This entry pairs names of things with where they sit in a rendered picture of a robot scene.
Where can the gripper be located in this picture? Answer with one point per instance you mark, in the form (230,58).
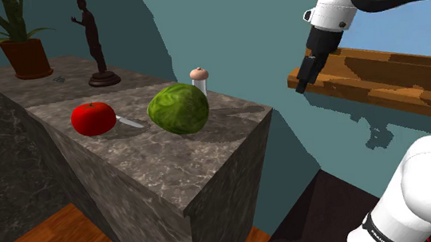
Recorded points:
(322,43)

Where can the clear shaker with beige cap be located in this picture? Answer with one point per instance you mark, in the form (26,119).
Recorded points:
(199,81)

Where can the green cabbage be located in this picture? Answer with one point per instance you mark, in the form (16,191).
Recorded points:
(178,109)

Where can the grey marble counter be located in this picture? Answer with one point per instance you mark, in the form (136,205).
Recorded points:
(157,168)

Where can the silver knife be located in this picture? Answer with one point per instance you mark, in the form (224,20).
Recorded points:
(129,122)

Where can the dark bronze figure statue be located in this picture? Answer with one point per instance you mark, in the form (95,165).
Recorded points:
(94,45)

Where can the red tomato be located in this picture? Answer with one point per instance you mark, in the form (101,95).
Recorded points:
(93,118)

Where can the potted green plant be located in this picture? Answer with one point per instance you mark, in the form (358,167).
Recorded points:
(21,43)

